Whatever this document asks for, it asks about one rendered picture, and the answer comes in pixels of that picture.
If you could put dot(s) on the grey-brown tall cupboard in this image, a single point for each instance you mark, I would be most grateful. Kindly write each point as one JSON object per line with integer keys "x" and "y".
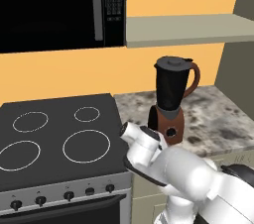
{"x": 239, "y": 69}

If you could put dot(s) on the beige cupboard door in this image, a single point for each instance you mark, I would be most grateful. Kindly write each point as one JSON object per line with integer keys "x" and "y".
{"x": 160, "y": 213}

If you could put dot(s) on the black microwave oven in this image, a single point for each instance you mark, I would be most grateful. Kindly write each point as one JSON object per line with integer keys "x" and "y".
{"x": 114, "y": 3}

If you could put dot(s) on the black stove knob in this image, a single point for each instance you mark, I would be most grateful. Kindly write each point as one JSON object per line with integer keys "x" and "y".
{"x": 40, "y": 200}
{"x": 68, "y": 196}
{"x": 89, "y": 191}
{"x": 16, "y": 204}
{"x": 109, "y": 188}

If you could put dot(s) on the black and steel stove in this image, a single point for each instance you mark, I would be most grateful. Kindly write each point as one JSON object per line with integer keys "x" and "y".
{"x": 56, "y": 155}

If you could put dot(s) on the black blender lid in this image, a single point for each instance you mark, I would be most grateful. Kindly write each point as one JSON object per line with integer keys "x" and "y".
{"x": 173, "y": 62}

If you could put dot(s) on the black microwave door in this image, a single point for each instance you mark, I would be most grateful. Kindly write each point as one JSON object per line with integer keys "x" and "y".
{"x": 46, "y": 10}

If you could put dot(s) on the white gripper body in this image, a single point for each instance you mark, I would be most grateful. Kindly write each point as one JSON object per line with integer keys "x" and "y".
{"x": 142, "y": 153}

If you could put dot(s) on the grey-green wall shelf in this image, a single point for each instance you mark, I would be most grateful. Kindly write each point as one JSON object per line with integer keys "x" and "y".
{"x": 185, "y": 29}

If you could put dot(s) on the black oven door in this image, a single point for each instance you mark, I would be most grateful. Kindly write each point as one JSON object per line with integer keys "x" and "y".
{"x": 66, "y": 216}

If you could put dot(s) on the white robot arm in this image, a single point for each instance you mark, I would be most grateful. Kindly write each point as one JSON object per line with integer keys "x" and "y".
{"x": 188, "y": 175}

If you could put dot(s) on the brown and black blender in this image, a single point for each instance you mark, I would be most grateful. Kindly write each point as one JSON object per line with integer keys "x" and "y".
{"x": 172, "y": 92}

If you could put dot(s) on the beige drawer front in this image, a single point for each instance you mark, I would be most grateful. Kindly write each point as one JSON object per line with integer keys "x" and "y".
{"x": 147, "y": 186}
{"x": 231, "y": 158}

